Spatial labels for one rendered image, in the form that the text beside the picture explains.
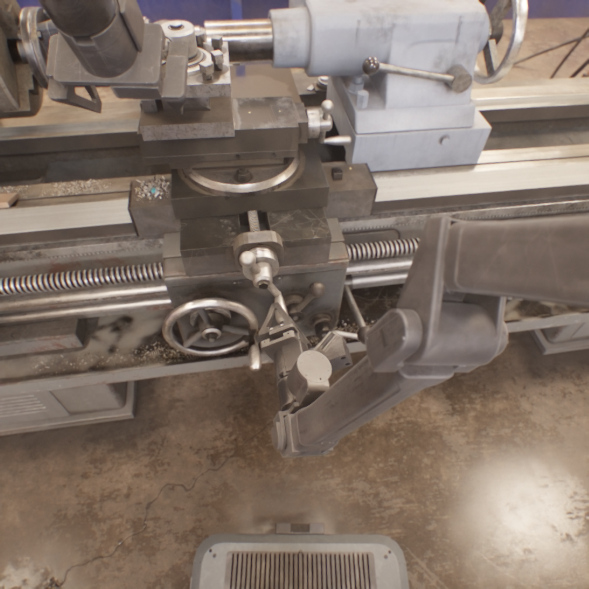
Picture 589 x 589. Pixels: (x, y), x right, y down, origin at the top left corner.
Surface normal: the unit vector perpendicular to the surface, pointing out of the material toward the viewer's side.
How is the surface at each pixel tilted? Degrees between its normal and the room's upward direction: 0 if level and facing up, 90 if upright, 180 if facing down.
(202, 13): 90
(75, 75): 30
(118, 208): 36
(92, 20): 116
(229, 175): 0
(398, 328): 74
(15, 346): 90
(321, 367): 16
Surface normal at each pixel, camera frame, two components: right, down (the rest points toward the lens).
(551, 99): 0.14, 0.17
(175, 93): 0.02, -0.14
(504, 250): -0.92, -0.11
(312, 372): 0.29, -0.63
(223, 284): 0.16, 0.78
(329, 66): 0.13, 0.97
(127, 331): 0.03, -0.62
